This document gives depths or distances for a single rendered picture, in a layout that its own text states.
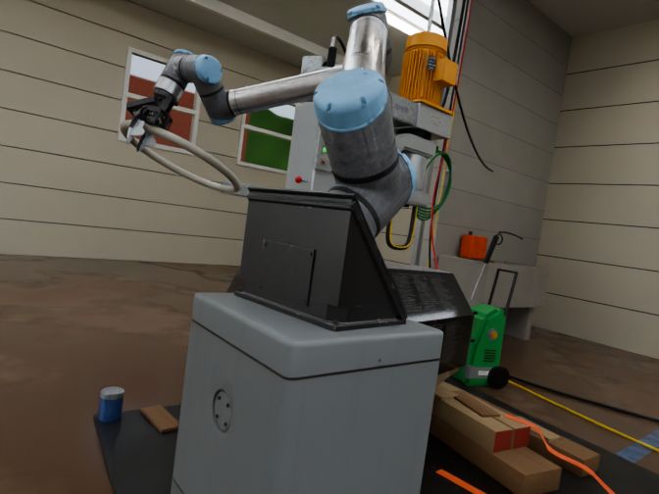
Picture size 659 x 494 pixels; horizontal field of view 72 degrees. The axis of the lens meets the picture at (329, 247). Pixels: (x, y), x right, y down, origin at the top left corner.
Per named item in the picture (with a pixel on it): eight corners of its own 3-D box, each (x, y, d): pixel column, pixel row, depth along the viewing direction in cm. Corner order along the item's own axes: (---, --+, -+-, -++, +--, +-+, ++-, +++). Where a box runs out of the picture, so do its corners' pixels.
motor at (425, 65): (414, 119, 280) (423, 52, 278) (456, 114, 256) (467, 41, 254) (382, 106, 262) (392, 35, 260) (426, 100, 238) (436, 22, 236)
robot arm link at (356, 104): (398, 172, 94) (397, 42, 148) (383, 92, 82) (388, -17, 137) (327, 183, 97) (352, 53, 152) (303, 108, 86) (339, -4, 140)
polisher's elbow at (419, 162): (382, 186, 261) (387, 152, 260) (400, 191, 276) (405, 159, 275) (411, 188, 249) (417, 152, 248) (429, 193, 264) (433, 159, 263)
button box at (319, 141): (325, 172, 210) (332, 110, 209) (329, 172, 208) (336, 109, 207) (311, 169, 205) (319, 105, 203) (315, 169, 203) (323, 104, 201)
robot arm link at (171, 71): (187, 45, 154) (170, 46, 160) (170, 75, 152) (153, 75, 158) (206, 65, 162) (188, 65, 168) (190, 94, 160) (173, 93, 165)
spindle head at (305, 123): (337, 206, 246) (349, 122, 243) (366, 208, 229) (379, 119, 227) (282, 196, 222) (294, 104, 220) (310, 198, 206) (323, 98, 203)
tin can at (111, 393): (123, 420, 209) (126, 393, 209) (98, 423, 204) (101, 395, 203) (120, 412, 218) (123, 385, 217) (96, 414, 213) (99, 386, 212)
